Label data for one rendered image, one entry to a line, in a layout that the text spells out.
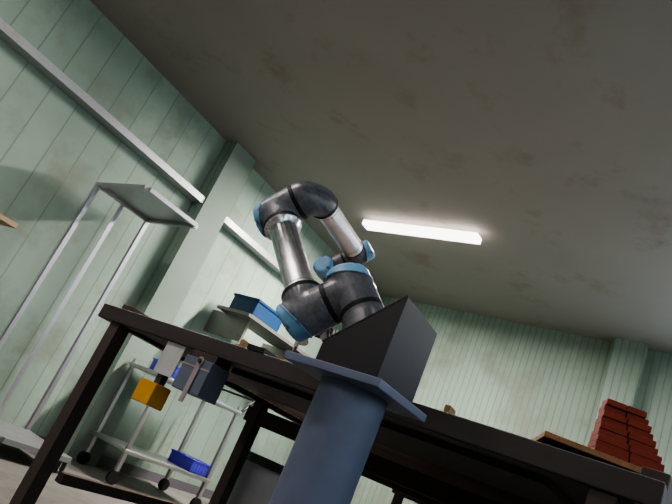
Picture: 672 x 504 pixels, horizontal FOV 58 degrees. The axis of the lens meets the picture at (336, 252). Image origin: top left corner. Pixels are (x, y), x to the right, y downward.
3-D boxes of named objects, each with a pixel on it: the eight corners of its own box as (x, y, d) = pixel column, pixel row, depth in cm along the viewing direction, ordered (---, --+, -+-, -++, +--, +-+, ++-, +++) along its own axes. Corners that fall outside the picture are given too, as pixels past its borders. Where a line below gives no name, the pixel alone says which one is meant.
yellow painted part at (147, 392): (145, 404, 209) (177, 342, 217) (130, 397, 214) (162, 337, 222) (161, 411, 215) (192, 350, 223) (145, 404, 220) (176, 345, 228)
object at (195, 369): (189, 405, 198) (214, 354, 204) (162, 394, 206) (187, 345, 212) (211, 415, 206) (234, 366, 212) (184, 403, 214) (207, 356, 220)
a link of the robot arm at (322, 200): (318, 161, 187) (369, 242, 225) (287, 177, 188) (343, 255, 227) (329, 186, 180) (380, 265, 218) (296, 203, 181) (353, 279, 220)
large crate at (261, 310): (253, 327, 604) (260, 311, 610) (277, 334, 584) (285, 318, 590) (226, 308, 572) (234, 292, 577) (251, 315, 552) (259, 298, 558)
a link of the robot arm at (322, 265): (336, 246, 218) (346, 260, 227) (308, 260, 219) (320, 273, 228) (342, 262, 213) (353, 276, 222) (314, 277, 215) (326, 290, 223)
